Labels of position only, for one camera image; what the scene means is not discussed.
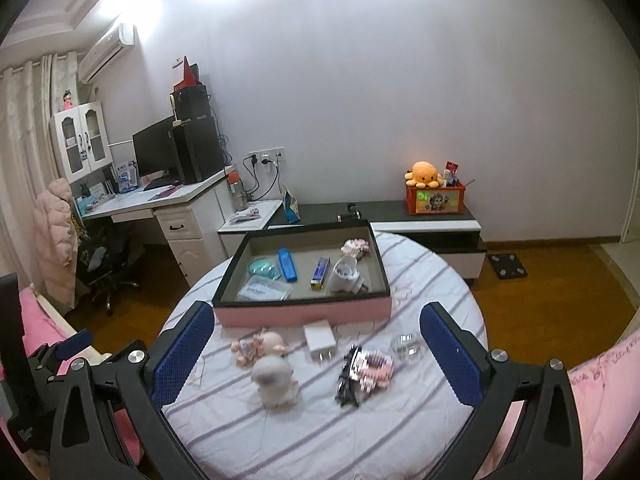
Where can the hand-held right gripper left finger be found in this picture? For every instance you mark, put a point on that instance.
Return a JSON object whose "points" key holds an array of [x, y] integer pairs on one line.
{"points": [[185, 355]]}

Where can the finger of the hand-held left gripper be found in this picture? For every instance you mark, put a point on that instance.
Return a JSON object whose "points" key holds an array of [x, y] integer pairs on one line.
{"points": [[75, 342]]}

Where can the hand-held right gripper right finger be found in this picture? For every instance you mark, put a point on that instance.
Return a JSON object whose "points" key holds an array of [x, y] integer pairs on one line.
{"points": [[450, 355]]}

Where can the clear plastic floss box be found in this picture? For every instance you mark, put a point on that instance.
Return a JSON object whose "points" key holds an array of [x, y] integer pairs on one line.
{"points": [[265, 291]]}

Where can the teal round case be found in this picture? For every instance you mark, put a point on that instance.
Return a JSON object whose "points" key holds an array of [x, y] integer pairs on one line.
{"points": [[262, 269]]}

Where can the pink shallow storage box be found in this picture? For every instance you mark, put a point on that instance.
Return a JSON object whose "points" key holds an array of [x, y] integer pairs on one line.
{"points": [[300, 312]]}

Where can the blue slim case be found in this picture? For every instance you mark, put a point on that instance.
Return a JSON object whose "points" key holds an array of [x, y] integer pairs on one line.
{"points": [[287, 265]]}

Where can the blue yellow battery pack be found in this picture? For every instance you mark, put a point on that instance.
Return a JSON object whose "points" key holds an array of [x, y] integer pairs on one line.
{"points": [[320, 272]]}

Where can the clear round glass container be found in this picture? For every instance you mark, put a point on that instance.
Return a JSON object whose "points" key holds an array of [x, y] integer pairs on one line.
{"points": [[407, 346]]}

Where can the black office chair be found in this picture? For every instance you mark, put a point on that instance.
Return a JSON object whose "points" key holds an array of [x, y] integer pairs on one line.
{"points": [[107, 265]]}

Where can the pink doll figurine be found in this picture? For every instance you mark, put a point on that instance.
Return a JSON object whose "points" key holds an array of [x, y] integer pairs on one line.
{"points": [[270, 342]]}

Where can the white astronaut figure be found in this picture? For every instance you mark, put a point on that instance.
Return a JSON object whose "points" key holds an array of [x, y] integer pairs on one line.
{"points": [[272, 380]]}

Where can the pink padded jacket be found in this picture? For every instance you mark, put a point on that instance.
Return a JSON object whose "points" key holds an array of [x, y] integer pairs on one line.
{"points": [[52, 240]]}

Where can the black bathroom scale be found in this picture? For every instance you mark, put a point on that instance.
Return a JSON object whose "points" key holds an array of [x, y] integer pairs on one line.
{"points": [[506, 265]]}

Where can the white desk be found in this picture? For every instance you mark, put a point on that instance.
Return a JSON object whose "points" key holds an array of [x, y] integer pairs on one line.
{"points": [[190, 230]]}

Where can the white charger plug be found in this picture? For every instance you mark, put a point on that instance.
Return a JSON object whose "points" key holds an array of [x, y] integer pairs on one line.
{"points": [[320, 340]]}

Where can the black white low cabinet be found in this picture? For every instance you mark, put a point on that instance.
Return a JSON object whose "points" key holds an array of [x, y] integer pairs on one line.
{"points": [[430, 225]]}

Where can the white striped quilt table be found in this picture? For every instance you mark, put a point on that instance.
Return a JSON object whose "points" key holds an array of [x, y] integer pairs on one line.
{"points": [[300, 440]]}

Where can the red printed storage box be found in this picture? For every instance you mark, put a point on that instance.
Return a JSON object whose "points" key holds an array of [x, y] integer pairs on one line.
{"points": [[435, 201]]}

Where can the pink printed quilt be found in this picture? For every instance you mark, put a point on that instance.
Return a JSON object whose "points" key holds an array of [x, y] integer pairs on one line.
{"points": [[600, 410]]}

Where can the pink magazine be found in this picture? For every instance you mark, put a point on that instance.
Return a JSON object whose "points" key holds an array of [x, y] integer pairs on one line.
{"points": [[167, 192]]}

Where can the orange capped bottle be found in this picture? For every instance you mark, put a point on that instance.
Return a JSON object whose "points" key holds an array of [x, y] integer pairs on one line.
{"points": [[238, 192]]}

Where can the black keyboard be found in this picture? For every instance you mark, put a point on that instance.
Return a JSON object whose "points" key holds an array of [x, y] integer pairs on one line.
{"points": [[162, 182]]}

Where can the blue white box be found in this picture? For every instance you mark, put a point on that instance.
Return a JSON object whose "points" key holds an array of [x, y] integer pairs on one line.
{"points": [[126, 176]]}

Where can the black dumbbell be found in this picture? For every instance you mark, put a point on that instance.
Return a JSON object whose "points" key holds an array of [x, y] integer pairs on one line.
{"points": [[349, 212]]}

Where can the blue snack bag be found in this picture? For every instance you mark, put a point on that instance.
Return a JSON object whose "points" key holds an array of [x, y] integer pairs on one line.
{"points": [[291, 207]]}

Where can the small red white figure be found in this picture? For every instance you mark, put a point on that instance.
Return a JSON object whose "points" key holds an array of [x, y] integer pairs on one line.
{"points": [[451, 172]]}

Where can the orange octopus plush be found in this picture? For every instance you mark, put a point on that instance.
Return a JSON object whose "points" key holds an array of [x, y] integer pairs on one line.
{"points": [[424, 174]]}

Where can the cream curtain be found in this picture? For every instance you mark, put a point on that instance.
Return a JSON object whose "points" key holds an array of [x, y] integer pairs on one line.
{"points": [[25, 160]]}

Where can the white glass-door cabinet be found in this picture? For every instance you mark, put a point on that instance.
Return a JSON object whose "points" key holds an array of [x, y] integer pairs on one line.
{"points": [[80, 145]]}

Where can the black computer tower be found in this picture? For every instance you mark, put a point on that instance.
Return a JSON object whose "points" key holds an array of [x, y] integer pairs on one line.
{"points": [[200, 152]]}

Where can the black computer monitor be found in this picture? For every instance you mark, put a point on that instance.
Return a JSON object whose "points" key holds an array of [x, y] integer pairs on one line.
{"points": [[155, 147]]}

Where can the small pink doll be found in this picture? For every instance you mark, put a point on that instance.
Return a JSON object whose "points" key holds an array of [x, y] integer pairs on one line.
{"points": [[67, 101]]}

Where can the black speaker box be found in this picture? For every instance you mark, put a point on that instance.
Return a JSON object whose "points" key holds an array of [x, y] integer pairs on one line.
{"points": [[192, 102]]}

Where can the red gift box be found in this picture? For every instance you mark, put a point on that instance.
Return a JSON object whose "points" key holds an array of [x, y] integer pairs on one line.
{"points": [[187, 75]]}

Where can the white air conditioner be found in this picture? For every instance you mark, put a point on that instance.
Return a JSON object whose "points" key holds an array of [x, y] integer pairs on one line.
{"points": [[105, 52]]}

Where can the white wall socket strip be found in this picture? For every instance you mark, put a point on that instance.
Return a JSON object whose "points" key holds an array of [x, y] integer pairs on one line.
{"points": [[267, 155]]}

